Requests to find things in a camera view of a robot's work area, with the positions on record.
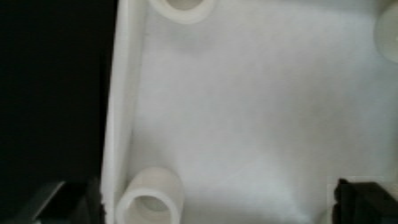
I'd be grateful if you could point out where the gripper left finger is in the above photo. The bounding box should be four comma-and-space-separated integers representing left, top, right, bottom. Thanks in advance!
16, 178, 104, 224

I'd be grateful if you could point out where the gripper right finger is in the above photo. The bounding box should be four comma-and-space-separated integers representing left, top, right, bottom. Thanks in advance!
332, 179, 398, 224

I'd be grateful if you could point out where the white square table top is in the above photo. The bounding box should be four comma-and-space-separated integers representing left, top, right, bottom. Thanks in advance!
101, 0, 398, 224

